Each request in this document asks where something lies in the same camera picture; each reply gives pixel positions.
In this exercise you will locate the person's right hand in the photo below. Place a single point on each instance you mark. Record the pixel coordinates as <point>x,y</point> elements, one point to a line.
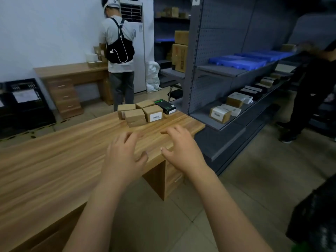
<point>185,154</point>

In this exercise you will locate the person's left hand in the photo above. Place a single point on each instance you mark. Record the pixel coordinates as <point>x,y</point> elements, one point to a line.
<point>119,162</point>

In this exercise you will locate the person's right thumb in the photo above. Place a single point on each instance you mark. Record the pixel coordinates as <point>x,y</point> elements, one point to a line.
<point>168,152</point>

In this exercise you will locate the person's left thumb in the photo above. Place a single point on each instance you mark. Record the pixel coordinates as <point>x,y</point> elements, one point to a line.
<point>142,160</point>

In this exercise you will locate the person's left forearm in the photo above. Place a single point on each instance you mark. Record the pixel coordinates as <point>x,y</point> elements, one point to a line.
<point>97,217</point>

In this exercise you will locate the person's right forearm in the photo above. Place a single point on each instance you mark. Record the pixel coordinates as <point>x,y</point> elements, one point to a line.
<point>223,215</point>

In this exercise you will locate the plain small cardboard box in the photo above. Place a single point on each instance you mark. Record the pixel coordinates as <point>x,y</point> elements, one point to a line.
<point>145,103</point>
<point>137,124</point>
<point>125,108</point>
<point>134,115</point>

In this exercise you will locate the cardboard box with white label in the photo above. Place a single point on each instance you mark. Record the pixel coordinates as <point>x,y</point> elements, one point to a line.
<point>153,114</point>

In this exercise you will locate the black box with green stripe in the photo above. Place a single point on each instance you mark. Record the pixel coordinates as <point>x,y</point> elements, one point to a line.
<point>166,106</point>

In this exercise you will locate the black chair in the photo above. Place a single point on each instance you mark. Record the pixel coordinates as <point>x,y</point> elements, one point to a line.
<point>175,93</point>

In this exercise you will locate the labelled cardboard box on shelf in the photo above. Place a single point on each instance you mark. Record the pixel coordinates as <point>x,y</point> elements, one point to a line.
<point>220,114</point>

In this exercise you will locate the large wooden desk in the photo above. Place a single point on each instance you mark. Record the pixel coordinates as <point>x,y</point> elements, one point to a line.
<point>65,160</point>

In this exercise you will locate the white plastic sack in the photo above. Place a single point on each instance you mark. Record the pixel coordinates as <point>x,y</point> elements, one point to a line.
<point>152,77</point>

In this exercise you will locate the white flat box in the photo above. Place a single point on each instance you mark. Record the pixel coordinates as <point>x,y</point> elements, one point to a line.
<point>232,109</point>

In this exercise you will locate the cardboard box with white top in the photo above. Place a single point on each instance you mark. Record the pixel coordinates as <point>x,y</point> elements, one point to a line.
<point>235,99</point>

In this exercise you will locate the grey pegboard shelf unit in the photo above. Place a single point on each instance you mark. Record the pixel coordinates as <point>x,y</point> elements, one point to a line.
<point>223,83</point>

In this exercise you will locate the large printed cardboard carton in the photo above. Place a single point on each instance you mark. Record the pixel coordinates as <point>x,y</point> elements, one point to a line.
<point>179,58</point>

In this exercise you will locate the small wooden desk with drawers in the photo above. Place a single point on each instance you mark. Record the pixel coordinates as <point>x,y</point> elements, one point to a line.
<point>67,86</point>

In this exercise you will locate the white standing air conditioner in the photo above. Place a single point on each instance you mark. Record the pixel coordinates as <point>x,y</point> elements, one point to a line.
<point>139,49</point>

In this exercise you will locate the dark storage shelf unit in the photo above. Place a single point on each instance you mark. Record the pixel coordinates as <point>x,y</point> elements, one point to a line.
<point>168,41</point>

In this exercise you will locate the black backpack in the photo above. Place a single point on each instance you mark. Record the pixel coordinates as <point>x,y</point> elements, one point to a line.
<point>119,51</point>

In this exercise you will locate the row of dark boxes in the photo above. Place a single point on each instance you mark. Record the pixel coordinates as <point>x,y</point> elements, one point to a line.
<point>258,87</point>

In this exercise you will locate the blue plastic tray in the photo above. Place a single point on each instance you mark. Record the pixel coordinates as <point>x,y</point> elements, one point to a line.
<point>236,62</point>
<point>265,55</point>

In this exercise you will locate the white container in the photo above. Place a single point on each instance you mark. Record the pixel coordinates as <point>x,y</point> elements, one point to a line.
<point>91,57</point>

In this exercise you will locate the medium cardboard carton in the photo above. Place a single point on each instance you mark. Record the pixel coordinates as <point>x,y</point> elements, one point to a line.
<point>181,37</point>

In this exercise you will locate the black plastic crate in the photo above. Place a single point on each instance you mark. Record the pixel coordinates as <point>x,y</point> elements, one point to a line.
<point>26,107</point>

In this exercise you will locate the cardboard boxes on dark shelf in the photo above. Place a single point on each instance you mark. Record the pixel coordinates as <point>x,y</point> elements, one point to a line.
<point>173,12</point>

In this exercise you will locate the white shelf tag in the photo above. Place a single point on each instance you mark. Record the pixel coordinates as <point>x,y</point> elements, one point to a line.
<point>196,0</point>

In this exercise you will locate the small brown shelf box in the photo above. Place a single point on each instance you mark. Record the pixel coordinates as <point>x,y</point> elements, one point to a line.
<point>288,47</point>

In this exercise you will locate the black mesh bag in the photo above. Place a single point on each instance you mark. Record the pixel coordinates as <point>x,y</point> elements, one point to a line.
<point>315,215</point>

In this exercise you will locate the white cap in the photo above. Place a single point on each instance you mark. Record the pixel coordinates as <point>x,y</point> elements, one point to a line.
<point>111,3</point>

